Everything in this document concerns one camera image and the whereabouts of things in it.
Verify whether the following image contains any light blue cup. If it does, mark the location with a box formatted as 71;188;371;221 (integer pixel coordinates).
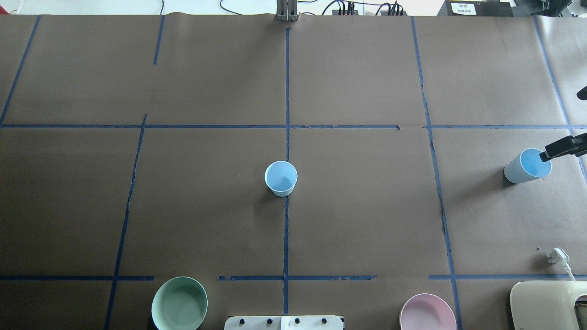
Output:
504;148;552;184
264;160;298;197

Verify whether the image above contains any white power plug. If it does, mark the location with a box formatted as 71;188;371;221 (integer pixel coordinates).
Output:
546;247;575;281

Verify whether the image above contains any cream toaster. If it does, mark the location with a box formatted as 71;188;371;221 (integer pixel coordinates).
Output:
509;280;587;330

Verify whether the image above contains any black box with label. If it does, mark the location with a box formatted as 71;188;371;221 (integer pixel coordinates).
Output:
437;0;514;17

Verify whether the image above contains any pink bowl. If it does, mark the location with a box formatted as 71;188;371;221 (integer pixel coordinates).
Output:
399;294;457;330

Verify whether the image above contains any brown paper table cover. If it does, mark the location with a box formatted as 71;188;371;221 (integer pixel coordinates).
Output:
1;13;586;330

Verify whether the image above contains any green bowl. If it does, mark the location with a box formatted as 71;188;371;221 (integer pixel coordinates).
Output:
151;276;208;330

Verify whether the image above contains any aluminium frame post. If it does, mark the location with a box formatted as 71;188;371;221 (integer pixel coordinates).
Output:
276;0;299;22

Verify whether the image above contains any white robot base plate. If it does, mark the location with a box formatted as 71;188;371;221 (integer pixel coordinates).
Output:
224;315;345;330

